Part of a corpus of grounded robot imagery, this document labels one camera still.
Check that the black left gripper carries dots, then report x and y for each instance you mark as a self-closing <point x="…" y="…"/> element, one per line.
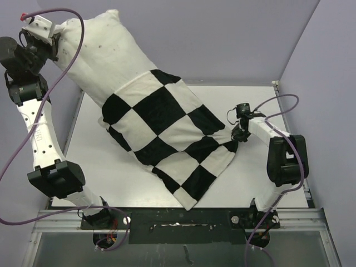
<point x="49" y="48"/>

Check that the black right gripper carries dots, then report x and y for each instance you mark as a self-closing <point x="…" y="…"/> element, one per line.
<point x="237" y="135"/>

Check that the white pillow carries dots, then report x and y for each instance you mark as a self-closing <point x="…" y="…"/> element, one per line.
<point x="106" y="54"/>

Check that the black white checkered pillowcase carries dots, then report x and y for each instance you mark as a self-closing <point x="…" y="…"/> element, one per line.
<point x="162" y="124"/>

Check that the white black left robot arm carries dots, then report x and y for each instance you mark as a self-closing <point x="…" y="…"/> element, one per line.
<point x="53" y="175"/>

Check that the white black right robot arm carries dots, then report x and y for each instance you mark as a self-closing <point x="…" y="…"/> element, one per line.
<point x="287" y="160"/>

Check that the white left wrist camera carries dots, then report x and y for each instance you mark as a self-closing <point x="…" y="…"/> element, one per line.
<point x="40" y="28"/>

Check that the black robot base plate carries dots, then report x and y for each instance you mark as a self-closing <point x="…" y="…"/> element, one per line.
<point x="197" y="226"/>

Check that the aluminium front frame rail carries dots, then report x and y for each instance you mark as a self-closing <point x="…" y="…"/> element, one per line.
<point x="290" y="220"/>

